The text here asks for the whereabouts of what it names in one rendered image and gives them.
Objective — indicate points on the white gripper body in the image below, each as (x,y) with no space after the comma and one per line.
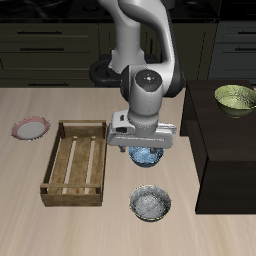
(143,140)

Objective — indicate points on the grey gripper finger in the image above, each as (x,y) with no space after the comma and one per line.
(153,151)
(122,149)

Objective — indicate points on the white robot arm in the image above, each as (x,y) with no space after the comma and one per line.
(146,100)

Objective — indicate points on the blue bowl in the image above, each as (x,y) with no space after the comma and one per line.
(145,158)

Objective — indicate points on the grey bowl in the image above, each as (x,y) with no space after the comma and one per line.
(150,204)

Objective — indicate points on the white plate with red rim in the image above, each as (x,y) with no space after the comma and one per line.
(30,128)

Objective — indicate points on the green bowl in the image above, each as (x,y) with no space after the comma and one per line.
(235,99)

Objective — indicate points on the wooden slat tray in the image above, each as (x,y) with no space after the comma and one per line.
(78,166)

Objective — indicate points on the dark wooden cabinet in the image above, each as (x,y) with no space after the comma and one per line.
(226,160)

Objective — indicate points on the dark kitchen cupboards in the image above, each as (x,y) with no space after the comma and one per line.
(50,53)

